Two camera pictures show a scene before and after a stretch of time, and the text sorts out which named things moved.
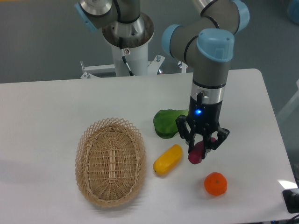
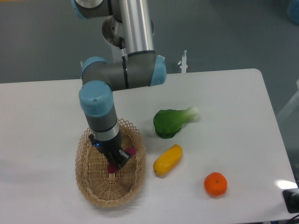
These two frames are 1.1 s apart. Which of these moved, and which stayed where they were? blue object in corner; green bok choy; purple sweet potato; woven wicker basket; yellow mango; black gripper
Moved: black gripper; purple sweet potato
Stayed: green bok choy; blue object in corner; yellow mango; woven wicker basket
